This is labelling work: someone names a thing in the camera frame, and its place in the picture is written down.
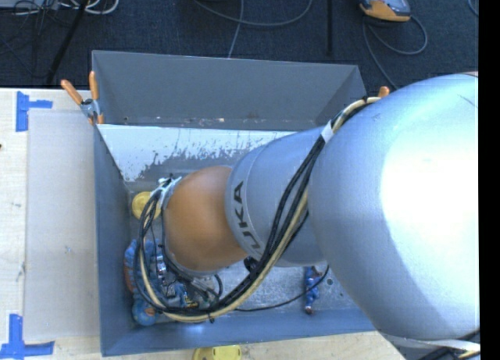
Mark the blue and orange toy animal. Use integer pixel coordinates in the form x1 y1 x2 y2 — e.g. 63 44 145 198
123 237 164 327

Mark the yellow round disc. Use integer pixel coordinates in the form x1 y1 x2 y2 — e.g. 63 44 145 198
131 191 163 221

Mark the small blue toy figure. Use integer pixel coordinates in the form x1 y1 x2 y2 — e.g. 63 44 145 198
303 266 322 315

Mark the pale flat board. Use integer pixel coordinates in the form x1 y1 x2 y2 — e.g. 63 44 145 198
22 109 101 347

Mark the grey metal bin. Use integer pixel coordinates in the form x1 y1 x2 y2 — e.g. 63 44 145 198
91 49 378 358

